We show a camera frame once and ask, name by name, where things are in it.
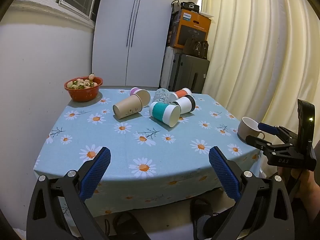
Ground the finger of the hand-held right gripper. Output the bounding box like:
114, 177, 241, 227
245, 135, 278, 157
257, 122, 300, 142

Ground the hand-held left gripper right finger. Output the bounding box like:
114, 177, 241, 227
208, 146, 295, 240

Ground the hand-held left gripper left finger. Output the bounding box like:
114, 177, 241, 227
26, 146, 112, 240

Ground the beige mug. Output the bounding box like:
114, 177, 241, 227
237, 116, 265, 142

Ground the large brown paper cup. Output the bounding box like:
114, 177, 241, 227
112, 95, 143, 120

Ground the black banded white cup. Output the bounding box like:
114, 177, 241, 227
172, 94, 196, 116

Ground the teal banded white cup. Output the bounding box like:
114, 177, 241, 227
149, 101, 181, 128

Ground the purple sleeve cup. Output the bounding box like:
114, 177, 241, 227
135, 89, 151, 108

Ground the orange banded white cup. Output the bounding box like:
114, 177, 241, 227
172, 88, 193, 100

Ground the clear glass cup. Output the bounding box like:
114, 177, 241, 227
151, 88, 172, 104

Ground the person's right hand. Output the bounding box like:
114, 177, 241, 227
280, 167, 320, 205

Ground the black slipper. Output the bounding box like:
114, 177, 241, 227
190, 198, 215, 240

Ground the blue daisy tablecloth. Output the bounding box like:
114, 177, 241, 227
33, 88, 265, 217

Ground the red bowl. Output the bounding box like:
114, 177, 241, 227
64, 76, 103, 103

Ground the cream curtain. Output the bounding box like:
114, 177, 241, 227
175, 0, 320, 145

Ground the grey suitcase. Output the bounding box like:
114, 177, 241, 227
169, 52, 210, 94

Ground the brown handbag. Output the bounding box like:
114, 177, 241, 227
183, 38, 209, 60

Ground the orange cardboard box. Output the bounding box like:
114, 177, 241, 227
167, 8, 212, 50

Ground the white refrigerator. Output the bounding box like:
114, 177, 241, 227
92, 0, 178, 88

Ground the black bag on box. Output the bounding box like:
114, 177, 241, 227
171, 0, 201, 13

